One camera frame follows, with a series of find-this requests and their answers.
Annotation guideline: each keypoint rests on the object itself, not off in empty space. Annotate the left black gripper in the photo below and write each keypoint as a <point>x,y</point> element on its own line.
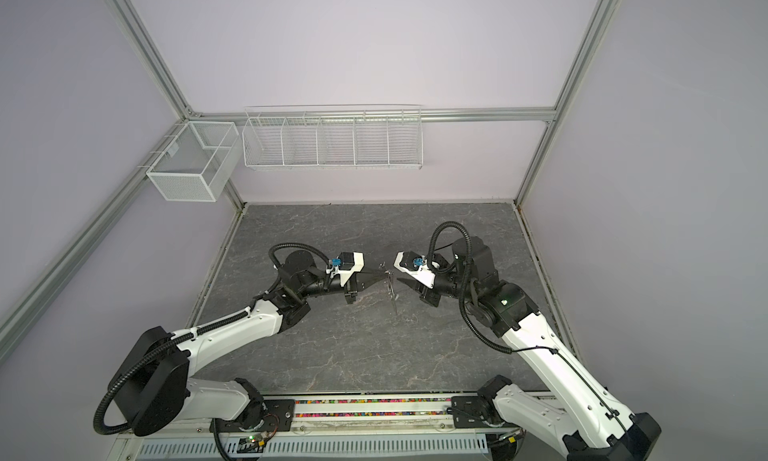
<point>365,279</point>

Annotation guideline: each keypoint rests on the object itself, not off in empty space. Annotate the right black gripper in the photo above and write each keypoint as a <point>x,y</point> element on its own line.
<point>428,294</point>

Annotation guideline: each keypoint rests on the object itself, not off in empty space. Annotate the metal ring disc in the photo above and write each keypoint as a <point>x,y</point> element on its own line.
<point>393,296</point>

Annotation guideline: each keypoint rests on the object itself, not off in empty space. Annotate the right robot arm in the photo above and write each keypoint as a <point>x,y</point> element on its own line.
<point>589,423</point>

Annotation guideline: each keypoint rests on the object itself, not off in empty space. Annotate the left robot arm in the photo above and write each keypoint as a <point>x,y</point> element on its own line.
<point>156,384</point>

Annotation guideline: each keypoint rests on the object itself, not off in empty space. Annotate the white mesh box basket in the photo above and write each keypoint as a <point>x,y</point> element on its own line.
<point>198,161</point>

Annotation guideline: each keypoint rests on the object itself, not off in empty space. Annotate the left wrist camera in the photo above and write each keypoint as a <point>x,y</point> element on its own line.
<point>345,266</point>

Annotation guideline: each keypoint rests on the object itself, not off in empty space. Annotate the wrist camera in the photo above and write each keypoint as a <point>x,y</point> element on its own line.
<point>411,264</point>
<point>345,266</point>

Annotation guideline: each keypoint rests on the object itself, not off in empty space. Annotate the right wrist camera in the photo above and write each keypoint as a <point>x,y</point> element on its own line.
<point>411,264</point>

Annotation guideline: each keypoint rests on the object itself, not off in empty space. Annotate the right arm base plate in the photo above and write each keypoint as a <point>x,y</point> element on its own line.
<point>474,412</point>

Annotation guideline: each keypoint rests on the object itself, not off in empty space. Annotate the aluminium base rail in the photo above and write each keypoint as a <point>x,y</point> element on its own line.
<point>372,413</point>

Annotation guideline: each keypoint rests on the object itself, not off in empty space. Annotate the long white wire basket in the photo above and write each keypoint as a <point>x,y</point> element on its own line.
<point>333,136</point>

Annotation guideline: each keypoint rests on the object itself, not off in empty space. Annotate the white slotted cable duct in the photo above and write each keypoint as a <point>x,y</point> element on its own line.
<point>322,447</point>

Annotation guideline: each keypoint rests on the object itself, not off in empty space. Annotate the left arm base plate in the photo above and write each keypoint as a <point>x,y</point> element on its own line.
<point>276,415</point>

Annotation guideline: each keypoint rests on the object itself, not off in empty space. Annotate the aluminium frame profiles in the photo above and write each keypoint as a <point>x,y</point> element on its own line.
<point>31,306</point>

